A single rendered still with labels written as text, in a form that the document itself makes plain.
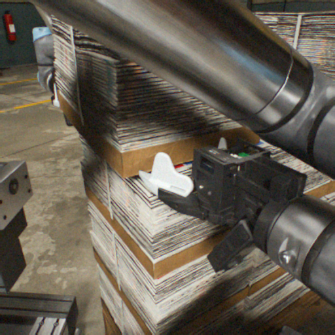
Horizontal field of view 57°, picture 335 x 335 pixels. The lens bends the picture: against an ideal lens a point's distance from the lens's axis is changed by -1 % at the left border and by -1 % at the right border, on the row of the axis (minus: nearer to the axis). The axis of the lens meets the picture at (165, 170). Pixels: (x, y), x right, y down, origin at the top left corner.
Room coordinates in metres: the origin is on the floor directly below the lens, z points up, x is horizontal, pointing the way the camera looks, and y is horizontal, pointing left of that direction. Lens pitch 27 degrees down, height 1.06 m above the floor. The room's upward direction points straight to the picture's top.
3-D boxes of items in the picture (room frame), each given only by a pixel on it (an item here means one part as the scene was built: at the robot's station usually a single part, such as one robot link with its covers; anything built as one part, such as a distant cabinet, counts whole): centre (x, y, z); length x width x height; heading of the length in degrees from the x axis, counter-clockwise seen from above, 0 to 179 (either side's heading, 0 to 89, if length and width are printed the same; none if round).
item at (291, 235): (0.23, -0.13, 0.87); 0.08 x 0.05 x 0.08; 122
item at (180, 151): (0.55, -0.02, 0.86); 0.29 x 0.16 x 0.04; 121
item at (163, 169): (0.36, 0.00, 0.88); 0.09 x 0.03 x 0.06; 59
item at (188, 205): (0.33, -0.03, 0.85); 0.09 x 0.05 x 0.02; 59
